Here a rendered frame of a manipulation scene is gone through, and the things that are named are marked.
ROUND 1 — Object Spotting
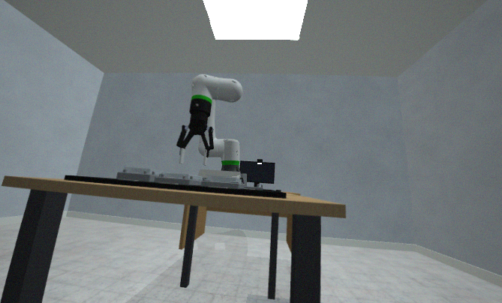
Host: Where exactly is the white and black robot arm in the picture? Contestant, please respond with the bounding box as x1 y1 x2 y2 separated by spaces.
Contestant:
189 74 242 174

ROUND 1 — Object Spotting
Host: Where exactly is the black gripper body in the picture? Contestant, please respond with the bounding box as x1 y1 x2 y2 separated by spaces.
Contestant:
188 112 208 135

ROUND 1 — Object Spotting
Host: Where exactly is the white button panel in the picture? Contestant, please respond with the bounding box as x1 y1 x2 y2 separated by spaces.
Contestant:
198 169 244 184

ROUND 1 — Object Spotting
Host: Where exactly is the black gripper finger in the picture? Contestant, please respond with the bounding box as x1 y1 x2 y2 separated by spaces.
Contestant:
198 126 214 166
176 125 195 164

